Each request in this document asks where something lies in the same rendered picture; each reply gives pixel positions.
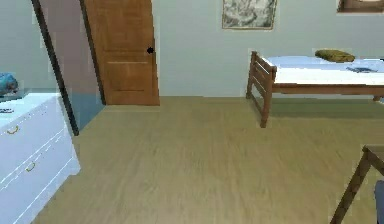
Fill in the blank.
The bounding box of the grey blue seat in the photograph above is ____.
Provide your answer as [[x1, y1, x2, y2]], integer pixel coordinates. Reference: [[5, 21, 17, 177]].
[[373, 179, 384, 224]]

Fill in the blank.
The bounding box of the dark blue flat object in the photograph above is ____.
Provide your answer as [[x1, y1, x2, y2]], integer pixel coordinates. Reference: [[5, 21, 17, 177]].
[[345, 66, 379, 74]]

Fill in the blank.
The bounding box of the blue lumpy object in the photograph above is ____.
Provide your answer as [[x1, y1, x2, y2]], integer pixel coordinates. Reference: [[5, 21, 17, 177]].
[[0, 72, 20, 98]]

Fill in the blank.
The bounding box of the brown wooden room door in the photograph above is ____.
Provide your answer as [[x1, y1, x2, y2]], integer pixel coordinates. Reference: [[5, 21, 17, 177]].
[[79, 0, 161, 107]]

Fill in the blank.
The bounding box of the grey framed wall picture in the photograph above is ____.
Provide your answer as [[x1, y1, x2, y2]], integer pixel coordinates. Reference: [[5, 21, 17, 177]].
[[221, 0, 278, 31]]

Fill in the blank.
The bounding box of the brown wooden bed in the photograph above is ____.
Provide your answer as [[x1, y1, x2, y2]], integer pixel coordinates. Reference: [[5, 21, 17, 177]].
[[245, 50, 384, 129]]

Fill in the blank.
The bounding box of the white chest of drawers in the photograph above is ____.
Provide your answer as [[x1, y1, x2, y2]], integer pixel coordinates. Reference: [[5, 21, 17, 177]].
[[0, 92, 82, 224]]

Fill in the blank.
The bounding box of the olive green pillow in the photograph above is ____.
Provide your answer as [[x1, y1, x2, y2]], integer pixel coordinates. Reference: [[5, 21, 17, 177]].
[[314, 49, 356, 64]]

